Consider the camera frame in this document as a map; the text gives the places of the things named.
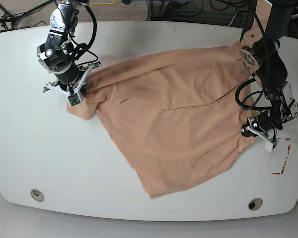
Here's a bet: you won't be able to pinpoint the left table grommet hole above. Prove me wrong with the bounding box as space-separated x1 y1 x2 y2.
30 189 45 202

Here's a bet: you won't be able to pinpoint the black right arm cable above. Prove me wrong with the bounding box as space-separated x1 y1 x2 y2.
62 3 101 67

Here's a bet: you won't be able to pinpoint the right table grommet hole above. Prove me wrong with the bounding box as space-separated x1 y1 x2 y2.
248 198 263 211

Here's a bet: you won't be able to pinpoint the yellow cable on floor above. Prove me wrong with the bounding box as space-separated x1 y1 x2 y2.
89 0 117 6

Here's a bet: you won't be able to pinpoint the red tape rectangle marking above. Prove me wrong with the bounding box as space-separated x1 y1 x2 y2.
269 138 292 176

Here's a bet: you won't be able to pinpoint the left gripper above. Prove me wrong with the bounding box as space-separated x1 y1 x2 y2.
241 111 283 137

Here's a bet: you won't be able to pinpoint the peach T-shirt with emoji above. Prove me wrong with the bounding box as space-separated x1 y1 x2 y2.
66 41 254 198

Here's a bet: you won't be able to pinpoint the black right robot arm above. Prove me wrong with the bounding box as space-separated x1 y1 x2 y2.
37 0 90 97

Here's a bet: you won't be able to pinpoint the black tripod legs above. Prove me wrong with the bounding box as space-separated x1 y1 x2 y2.
0 0 54 33

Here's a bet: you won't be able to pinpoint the table grommet hole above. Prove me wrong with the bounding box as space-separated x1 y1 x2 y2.
30 189 45 202
248 198 263 211

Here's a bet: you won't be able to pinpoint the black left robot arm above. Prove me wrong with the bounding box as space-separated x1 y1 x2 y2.
235 0 298 137

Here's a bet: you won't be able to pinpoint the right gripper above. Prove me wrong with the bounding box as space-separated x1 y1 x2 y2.
43 64 87 96

